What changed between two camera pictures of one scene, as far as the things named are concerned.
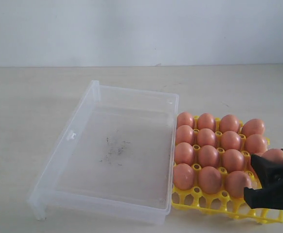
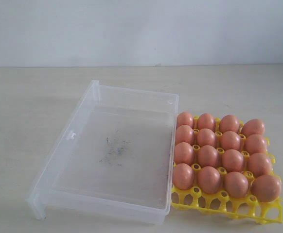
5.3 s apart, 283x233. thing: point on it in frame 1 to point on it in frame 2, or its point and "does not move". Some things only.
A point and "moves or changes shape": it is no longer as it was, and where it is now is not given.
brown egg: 209,179 does not move
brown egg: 233,160 does not move
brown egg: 208,156 does not move
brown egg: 275,155 moves or changes shape
